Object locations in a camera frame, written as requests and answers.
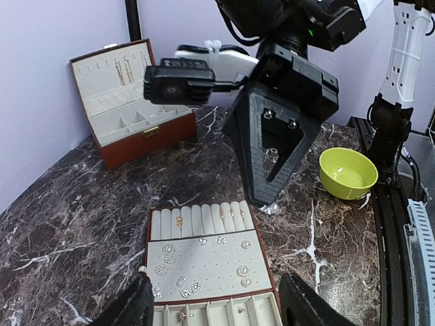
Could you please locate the lime green bowl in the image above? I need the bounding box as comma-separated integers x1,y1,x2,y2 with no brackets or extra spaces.
319,147,379,200

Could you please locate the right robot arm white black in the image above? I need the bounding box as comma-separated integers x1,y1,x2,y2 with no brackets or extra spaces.
217,1,434,206

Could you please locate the right black frame post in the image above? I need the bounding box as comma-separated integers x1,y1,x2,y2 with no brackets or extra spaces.
124,0,142,42

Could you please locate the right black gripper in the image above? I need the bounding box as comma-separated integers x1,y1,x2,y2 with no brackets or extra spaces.
224,43,339,206

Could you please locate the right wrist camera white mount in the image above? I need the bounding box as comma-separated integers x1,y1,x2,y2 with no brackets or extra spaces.
142,39,261,105

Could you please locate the white slotted cable duct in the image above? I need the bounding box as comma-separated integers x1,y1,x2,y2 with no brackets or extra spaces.
404,199,434,325

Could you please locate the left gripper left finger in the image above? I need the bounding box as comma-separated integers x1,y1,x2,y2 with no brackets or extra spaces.
90,273,153,326

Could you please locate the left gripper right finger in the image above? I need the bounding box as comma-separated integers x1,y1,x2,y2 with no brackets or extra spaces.
279,273,353,325

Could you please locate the silver beaded chain hanging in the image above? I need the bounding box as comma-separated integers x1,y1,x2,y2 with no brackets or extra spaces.
124,56,136,85

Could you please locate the red jewelry tray insert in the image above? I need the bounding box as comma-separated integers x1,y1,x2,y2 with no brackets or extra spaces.
145,201,282,325

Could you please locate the red jewelry box open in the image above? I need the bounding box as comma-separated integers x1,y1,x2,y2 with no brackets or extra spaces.
70,39,196,170

